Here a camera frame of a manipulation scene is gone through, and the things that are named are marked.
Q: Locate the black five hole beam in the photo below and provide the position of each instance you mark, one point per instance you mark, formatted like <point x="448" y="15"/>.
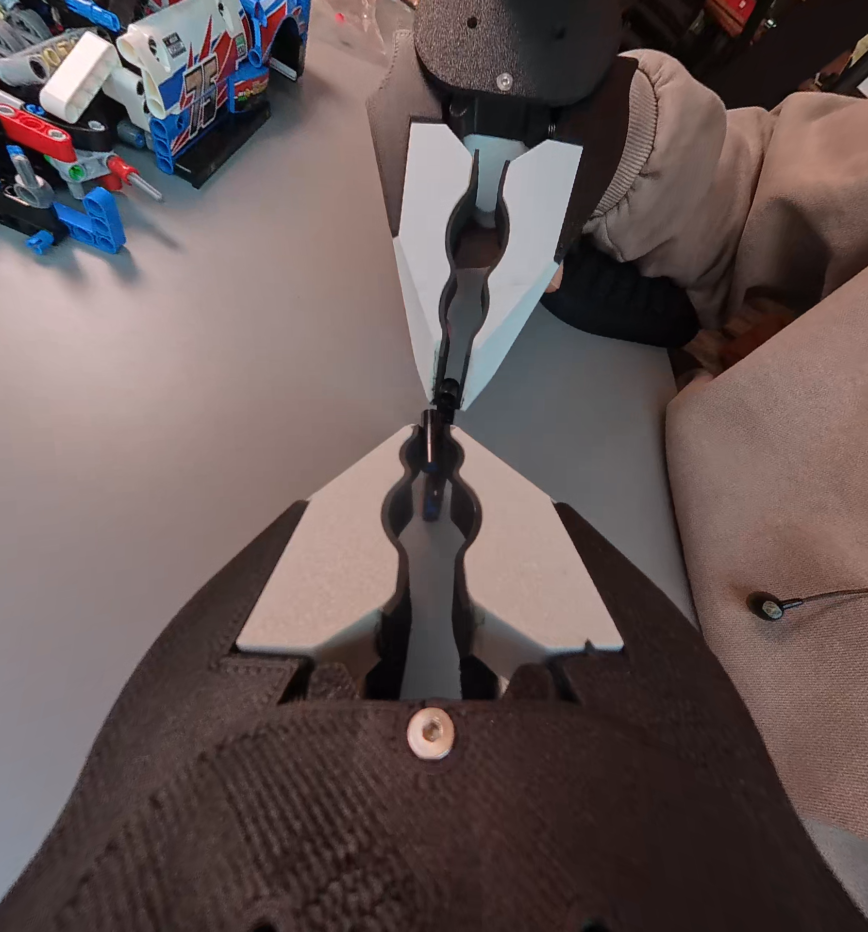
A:
<point x="432" y="451"/>

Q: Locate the partly built toy brick car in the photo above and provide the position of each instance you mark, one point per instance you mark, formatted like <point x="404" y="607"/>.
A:
<point x="113" y="87"/>

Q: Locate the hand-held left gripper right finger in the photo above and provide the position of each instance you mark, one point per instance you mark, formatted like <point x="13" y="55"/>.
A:
<point x="543" y="582"/>

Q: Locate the grey desk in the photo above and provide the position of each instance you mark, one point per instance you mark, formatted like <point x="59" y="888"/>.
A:
<point x="150" y="437"/>

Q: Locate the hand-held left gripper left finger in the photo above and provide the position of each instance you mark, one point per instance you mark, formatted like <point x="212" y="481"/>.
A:
<point x="325" y="575"/>

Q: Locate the person's right forearm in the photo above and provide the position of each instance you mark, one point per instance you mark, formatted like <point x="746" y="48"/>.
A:
<point x="732" y="182"/>

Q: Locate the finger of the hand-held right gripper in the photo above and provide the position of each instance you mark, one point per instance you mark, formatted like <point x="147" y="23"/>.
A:
<point x="423" y="218"/>
<point x="536" y="233"/>

